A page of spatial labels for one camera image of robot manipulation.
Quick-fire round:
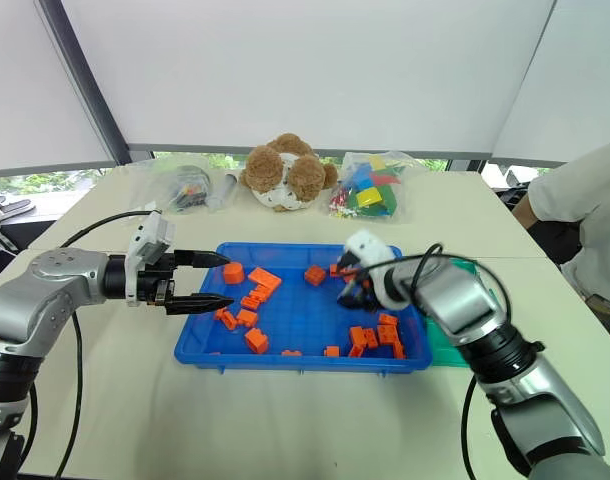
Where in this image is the green plastic bin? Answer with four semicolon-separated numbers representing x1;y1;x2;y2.
423;257;492;369

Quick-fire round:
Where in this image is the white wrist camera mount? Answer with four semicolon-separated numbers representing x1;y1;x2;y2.
124;209;177;308
344;229;413;311

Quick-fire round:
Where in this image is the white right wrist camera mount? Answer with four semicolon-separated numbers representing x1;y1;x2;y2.
344;229;413;311

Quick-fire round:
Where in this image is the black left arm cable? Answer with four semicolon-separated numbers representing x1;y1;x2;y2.
53;209;154;480

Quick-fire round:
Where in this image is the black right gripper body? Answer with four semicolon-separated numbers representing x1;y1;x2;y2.
352;272;382;313

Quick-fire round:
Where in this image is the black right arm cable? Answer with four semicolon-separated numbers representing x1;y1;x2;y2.
398;242;512;480

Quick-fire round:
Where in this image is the bag of colourful blocks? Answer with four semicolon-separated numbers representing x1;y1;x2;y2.
326;150;412;222

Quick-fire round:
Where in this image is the grey window frame rail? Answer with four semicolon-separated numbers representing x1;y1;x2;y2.
126;143;497;162

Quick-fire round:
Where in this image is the blue plastic bin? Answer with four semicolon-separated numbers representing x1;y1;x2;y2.
173;241;435;374

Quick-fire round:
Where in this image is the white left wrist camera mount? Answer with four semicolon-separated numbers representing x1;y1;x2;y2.
124;209;177;308

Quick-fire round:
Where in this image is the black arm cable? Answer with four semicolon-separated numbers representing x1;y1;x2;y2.
398;242;512;480
53;209;154;480

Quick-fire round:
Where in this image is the dark equipment beside table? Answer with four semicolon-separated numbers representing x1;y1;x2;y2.
0;196;62;287

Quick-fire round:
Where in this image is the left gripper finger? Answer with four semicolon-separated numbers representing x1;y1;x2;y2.
165;294;235;317
173;249;233;271

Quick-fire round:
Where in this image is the orange flat long block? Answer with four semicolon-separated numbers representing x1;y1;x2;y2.
247;266;283;290

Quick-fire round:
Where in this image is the dark grey window pillar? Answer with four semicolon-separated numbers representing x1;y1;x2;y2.
33;0;132;167

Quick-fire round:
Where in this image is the grey cylinder tube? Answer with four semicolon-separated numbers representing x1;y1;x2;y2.
206;171;239;212

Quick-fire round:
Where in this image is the clear bag with dark parts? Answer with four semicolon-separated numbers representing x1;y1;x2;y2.
131;154;217;217

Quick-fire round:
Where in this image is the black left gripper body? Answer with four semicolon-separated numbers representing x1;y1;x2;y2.
136;251;179;307

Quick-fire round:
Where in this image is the person in white shirt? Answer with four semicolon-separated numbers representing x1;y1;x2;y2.
510;136;610;332

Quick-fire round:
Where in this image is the brown and white plush toy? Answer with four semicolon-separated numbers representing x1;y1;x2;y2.
238;132;340;214

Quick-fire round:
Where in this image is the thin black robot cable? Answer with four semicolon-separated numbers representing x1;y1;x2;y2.
18;384;41;462

